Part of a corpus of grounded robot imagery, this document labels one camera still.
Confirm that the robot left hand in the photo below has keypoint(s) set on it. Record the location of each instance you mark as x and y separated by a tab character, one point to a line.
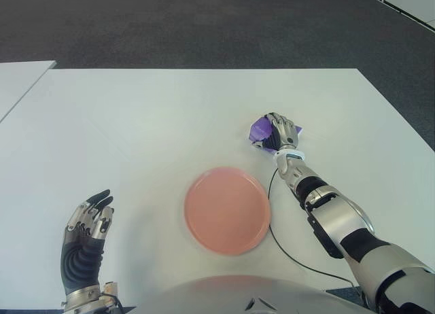
79	256

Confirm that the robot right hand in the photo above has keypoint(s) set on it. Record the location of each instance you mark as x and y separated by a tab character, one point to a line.
287	134

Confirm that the purple tissue paper pack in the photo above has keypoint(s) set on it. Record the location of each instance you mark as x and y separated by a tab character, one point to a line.
260	128

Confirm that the robot right arm silver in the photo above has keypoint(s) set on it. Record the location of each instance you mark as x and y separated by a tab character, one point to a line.
340	222

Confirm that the pink round plate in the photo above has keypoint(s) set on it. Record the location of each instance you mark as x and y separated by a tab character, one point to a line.
226	212

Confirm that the silver robot torso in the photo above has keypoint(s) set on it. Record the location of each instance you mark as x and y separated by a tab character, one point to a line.
221	295

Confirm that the white neighbouring table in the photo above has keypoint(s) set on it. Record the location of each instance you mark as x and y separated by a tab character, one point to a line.
17	83

